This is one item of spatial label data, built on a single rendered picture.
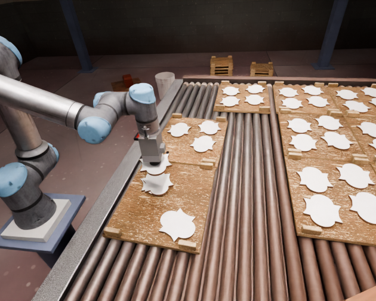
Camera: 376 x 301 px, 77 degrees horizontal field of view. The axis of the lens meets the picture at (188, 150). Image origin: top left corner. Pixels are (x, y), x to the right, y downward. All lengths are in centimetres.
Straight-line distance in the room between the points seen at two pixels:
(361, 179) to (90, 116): 103
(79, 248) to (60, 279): 10
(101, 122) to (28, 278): 168
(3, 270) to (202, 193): 174
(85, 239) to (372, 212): 102
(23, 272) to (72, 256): 131
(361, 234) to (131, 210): 80
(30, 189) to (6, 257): 140
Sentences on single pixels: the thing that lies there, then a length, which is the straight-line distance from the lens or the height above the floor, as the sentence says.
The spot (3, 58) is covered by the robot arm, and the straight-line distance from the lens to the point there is 94.
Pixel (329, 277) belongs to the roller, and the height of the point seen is 92.
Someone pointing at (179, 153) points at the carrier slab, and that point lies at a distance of 117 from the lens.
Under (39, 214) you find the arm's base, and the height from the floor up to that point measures 94.
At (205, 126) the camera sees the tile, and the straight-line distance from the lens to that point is 134.
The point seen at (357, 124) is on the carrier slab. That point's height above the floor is 94.
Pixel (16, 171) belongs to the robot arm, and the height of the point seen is 113.
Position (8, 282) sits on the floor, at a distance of 226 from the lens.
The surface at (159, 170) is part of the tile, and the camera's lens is 88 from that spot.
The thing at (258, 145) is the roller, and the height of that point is 92.
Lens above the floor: 166
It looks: 38 degrees down
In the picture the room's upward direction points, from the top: 4 degrees counter-clockwise
